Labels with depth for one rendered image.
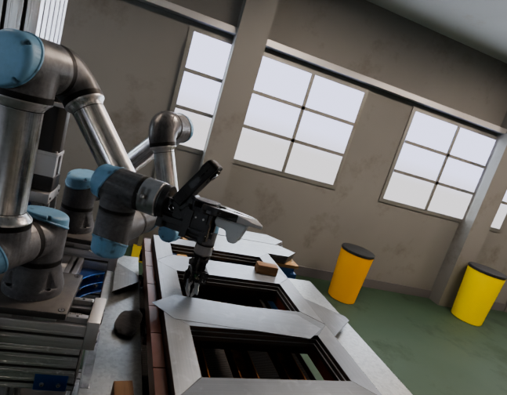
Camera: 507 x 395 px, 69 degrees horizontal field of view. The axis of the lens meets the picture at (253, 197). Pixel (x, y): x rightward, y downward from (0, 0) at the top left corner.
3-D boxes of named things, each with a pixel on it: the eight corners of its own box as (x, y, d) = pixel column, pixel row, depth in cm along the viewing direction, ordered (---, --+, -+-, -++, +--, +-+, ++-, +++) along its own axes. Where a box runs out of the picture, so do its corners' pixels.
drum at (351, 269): (346, 290, 457) (363, 246, 445) (363, 308, 420) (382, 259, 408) (320, 286, 446) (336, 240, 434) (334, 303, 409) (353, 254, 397)
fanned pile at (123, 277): (136, 265, 211) (138, 259, 211) (137, 301, 175) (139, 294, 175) (114, 262, 207) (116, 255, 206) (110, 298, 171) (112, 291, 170)
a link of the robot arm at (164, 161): (166, 106, 127) (182, 243, 133) (179, 109, 138) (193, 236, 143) (135, 110, 130) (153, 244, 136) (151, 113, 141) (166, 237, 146)
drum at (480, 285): (465, 310, 514) (486, 264, 500) (492, 330, 472) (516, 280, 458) (440, 306, 501) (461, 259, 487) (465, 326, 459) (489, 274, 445)
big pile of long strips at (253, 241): (277, 244, 291) (280, 237, 289) (298, 266, 254) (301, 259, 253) (179, 226, 262) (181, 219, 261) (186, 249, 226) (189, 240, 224)
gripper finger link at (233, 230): (255, 250, 74) (212, 234, 75) (264, 222, 73) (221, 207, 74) (252, 252, 70) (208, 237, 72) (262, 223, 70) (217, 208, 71)
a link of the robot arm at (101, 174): (105, 196, 83) (113, 160, 82) (148, 211, 82) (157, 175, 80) (82, 201, 76) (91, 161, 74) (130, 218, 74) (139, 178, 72)
